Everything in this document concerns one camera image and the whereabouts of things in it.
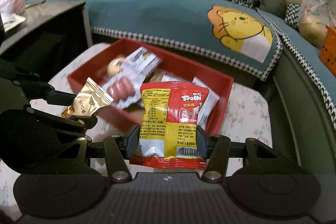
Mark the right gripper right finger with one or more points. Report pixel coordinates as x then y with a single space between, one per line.
216 150

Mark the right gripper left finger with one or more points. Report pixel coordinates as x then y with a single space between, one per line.
118 149

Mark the white red snack packet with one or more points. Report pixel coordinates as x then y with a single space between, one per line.
207 100

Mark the small gold candy packet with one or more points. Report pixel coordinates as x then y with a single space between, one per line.
89 101

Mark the red yellow Trolli candy bag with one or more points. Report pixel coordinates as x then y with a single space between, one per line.
168 133

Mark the white sausage snack packet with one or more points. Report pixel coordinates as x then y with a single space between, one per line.
124 87

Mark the clear round bun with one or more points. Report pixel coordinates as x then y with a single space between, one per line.
114 67

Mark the red cardboard box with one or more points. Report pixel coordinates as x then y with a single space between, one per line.
178 65

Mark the dark side table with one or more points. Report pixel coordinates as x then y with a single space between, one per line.
51 29

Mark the teal lion sofa cover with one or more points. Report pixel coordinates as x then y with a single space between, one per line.
249 39

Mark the red white plastic bag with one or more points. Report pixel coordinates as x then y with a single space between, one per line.
11 13

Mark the orange plastic basket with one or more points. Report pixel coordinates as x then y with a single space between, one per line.
327 53

